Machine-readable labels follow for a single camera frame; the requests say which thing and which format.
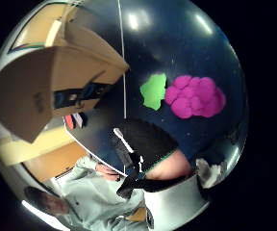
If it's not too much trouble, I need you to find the purple toy grape bunch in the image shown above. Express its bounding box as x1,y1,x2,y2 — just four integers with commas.
164,75,227,120

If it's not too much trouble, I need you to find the red flat item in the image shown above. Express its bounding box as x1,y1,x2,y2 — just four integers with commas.
63,114,75,130

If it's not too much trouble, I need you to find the large brown cardboard box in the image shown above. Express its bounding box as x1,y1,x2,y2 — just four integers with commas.
0,25,131,144

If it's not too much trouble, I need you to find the white and grey crumpled object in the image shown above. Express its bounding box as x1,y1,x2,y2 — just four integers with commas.
195,157,227,191

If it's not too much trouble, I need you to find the the person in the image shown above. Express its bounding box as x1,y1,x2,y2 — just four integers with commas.
23,155,156,231

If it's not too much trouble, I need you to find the green toy leaf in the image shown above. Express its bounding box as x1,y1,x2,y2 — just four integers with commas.
139,72,168,112

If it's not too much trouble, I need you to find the beige shelf board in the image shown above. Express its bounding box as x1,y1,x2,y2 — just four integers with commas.
0,127,76,167

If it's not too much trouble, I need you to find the long ceiling lamp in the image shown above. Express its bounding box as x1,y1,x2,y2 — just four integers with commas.
43,19,63,48

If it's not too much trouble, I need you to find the white flat item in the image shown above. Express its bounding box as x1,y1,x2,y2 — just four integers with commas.
72,112,84,129

